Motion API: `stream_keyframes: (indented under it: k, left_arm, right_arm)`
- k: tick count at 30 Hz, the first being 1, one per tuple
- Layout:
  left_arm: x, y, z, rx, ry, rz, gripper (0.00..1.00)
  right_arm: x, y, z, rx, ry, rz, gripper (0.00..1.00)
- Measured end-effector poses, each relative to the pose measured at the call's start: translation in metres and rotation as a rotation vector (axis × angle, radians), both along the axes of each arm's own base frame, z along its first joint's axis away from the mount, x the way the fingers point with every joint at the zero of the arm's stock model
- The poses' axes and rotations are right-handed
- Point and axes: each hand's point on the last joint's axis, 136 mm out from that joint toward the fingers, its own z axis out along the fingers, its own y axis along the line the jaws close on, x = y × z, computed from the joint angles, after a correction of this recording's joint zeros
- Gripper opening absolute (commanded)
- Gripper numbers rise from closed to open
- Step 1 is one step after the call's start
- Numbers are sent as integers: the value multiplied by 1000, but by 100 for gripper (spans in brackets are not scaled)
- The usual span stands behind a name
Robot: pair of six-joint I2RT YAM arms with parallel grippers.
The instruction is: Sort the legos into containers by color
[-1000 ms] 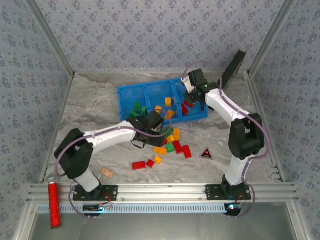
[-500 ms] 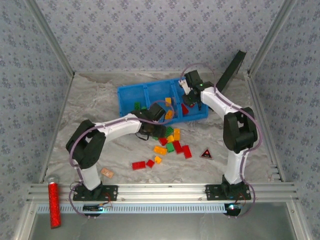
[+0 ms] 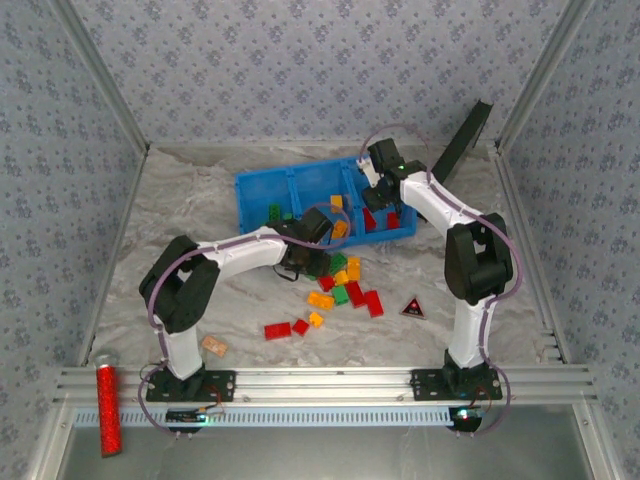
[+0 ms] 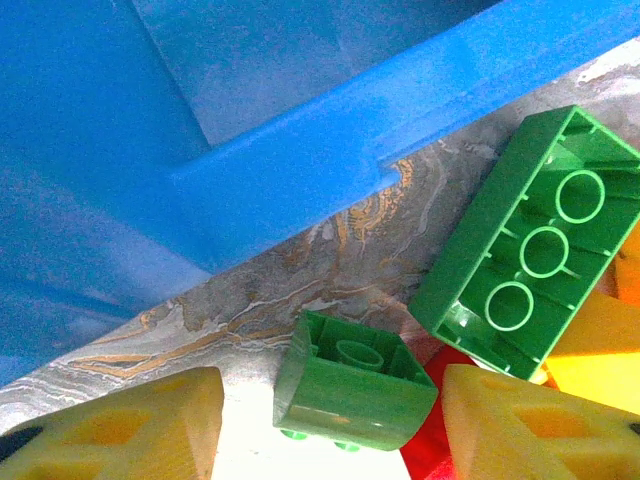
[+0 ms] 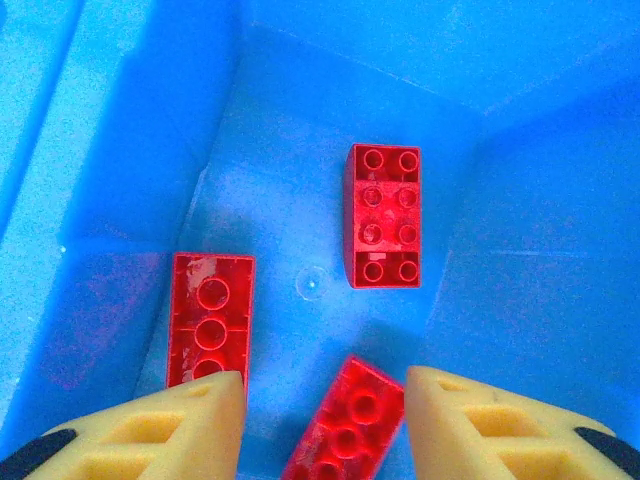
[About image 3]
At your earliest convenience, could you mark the red glitter cylinder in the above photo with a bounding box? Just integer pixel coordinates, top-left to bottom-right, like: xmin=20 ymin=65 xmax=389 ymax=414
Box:
xmin=93 ymin=350 xmax=125 ymax=459

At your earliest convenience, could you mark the black flat panel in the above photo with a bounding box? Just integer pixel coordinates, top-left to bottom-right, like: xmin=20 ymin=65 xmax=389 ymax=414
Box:
xmin=430 ymin=98 xmax=495 ymax=187

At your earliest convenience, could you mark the aluminium corner post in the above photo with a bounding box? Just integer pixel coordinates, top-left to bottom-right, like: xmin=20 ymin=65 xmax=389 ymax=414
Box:
xmin=49 ymin=0 xmax=152 ymax=154
xmin=497 ymin=0 xmax=599 ymax=151

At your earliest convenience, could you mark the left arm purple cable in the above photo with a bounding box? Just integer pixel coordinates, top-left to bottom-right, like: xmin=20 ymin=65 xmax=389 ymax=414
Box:
xmin=137 ymin=202 xmax=353 ymax=441

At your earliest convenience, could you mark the light blue slotted cable duct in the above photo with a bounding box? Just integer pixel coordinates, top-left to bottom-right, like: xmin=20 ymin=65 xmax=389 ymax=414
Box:
xmin=73 ymin=405 xmax=454 ymax=429

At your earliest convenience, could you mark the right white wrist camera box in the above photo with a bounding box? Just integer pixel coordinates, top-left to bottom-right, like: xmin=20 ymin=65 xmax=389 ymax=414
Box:
xmin=356 ymin=156 xmax=377 ymax=187

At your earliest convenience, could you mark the black red triangular badge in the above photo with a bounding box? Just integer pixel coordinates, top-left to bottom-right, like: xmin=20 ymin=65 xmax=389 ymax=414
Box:
xmin=398 ymin=296 xmax=427 ymax=320

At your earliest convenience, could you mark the small orange wooden tile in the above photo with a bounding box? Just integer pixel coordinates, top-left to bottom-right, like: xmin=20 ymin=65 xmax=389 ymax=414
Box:
xmin=200 ymin=335 xmax=230 ymax=358

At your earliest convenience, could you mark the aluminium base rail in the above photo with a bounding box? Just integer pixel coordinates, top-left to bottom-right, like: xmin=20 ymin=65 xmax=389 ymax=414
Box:
xmin=53 ymin=366 xmax=599 ymax=404

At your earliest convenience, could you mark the aluminium lower frame bar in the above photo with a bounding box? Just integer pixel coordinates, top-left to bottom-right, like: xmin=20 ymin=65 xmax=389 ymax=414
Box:
xmin=24 ymin=404 xmax=76 ymax=480
xmin=573 ymin=404 xmax=621 ymax=480

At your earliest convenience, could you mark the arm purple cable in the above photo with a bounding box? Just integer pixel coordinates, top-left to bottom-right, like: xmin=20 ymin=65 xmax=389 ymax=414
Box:
xmin=137 ymin=202 xmax=353 ymax=441
xmin=359 ymin=123 xmax=525 ymax=439

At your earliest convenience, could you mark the blue three-compartment plastic bin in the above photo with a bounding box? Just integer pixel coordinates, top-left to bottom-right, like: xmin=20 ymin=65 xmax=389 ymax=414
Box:
xmin=234 ymin=155 xmax=419 ymax=250

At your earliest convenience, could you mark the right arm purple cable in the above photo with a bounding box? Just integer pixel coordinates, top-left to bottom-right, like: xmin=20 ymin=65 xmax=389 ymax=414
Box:
xmin=359 ymin=123 xmax=525 ymax=439

